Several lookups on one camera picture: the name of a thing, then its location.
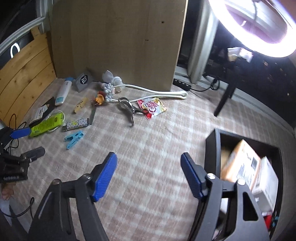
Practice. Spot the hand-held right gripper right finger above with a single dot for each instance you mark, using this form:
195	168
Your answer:
193	178

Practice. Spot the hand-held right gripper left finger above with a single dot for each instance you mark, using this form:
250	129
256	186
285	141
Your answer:
105	178

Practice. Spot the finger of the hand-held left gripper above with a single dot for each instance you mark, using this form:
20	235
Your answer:
19	134
34	153

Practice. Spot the yellow-green squeeze tube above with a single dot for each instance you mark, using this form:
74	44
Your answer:
46	126

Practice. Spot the black storage container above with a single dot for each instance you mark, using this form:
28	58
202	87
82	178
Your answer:
211	150

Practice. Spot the orange toy figure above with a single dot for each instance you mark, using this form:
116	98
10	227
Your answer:
99	98

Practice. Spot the white plastic shoehorn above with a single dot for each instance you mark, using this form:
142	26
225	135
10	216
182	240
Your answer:
157	91

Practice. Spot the person's left hand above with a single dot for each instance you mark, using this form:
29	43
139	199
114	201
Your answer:
5	191

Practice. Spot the black packet with white label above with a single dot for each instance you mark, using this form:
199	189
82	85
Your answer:
41	112

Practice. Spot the blue clothespin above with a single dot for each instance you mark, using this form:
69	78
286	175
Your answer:
74	138

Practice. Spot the brown cardboard box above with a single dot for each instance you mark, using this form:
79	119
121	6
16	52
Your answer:
240	162

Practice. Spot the patterned lighter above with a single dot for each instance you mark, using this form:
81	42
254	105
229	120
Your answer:
76	124

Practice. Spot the wooden slat panel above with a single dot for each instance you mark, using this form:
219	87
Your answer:
23	81

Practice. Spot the green nail file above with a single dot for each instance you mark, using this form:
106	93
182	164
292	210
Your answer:
92	117

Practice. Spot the white cardboard box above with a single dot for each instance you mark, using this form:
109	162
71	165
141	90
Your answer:
268	180

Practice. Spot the red and white coffee packet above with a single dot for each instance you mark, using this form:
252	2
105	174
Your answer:
152	107

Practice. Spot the grey card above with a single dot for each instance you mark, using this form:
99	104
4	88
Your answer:
83	80

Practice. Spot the black tripod stand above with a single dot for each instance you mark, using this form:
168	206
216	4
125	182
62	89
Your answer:
223	99

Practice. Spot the white bead toy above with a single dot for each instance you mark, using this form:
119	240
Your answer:
108	90

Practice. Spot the black power strip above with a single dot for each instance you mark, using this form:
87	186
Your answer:
182	83

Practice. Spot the crumpled clear plastic wrap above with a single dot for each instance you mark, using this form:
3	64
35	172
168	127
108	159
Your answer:
108	75

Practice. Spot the plain wooden board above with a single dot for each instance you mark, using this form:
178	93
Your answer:
115	46

